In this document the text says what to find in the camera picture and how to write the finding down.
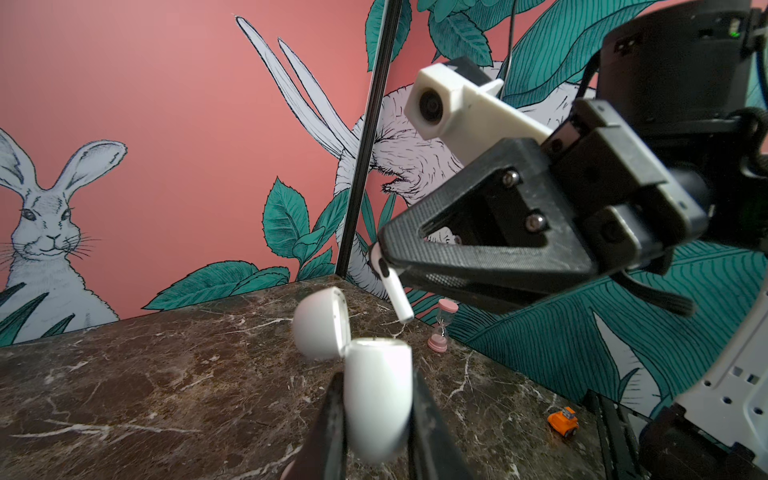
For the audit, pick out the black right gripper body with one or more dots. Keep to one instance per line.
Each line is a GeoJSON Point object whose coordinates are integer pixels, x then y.
{"type": "Point", "coordinates": [630, 209]}

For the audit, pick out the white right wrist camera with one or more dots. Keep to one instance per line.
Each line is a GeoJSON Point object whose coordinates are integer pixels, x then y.
{"type": "Point", "coordinates": [456, 101]}

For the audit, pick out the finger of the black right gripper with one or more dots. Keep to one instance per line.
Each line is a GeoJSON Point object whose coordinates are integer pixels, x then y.
{"type": "Point", "coordinates": [501, 220]}
{"type": "Point", "coordinates": [495, 290]}

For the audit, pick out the white wireless earbud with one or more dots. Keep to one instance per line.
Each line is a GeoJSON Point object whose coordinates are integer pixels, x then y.
{"type": "Point", "coordinates": [392, 285]}

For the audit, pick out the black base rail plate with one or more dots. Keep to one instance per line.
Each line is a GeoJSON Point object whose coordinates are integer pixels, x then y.
{"type": "Point", "coordinates": [619, 430]}

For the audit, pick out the pink hourglass timer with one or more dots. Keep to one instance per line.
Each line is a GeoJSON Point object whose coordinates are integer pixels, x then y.
{"type": "Point", "coordinates": [445, 312]}

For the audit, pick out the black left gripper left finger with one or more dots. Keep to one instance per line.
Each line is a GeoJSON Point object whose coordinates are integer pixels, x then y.
{"type": "Point", "coordinates": [323, 454]}

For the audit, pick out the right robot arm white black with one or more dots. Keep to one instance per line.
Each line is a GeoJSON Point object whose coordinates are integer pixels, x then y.
{"type": "Point", "coordinates": [659, 149]}

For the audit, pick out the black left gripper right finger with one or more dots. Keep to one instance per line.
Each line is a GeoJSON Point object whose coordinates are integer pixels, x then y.
{"type": "Point", "coordinates": [432, 452]}

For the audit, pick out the white earbuds charging case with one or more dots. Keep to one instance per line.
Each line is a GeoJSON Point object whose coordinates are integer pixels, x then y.
{"type": "Point", "coordinates": [377, 374]}

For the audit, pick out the small orange toy car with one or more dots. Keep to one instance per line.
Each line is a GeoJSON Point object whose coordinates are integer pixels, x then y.
{"type": "Point", "coordinates": [565, 422]}

